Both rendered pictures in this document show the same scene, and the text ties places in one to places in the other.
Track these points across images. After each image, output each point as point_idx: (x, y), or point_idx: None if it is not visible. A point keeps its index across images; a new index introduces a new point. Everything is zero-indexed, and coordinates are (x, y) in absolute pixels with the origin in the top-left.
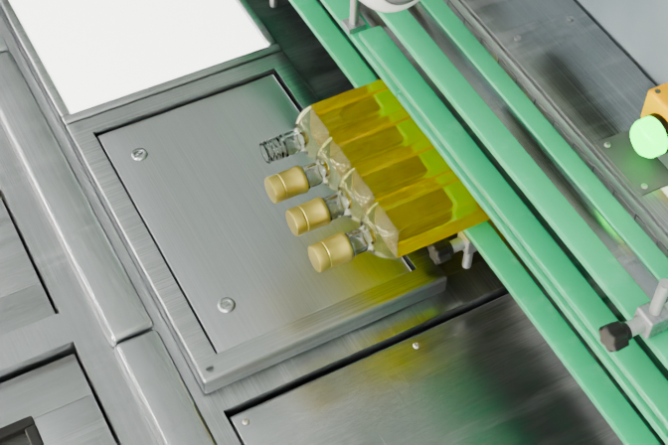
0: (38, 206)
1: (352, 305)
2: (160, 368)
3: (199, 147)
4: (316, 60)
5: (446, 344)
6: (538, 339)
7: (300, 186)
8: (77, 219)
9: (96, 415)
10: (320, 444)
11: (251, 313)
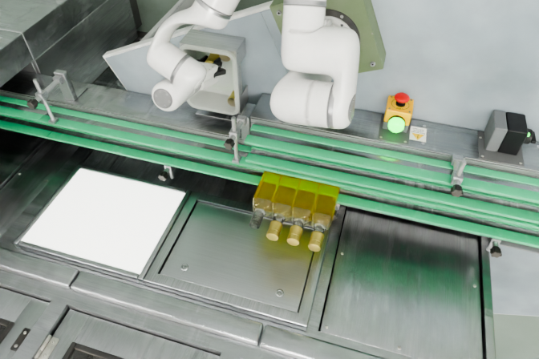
0: (164, 320)
1: (318, 256)
2: (285, 336)
3: (203, 247)
4: (201, 187)
5: (349, 245)
6: (369, 221)
7: (281, 227)
8: (189, 311)
9: None
10: (355, 312)
11: (290, 288)
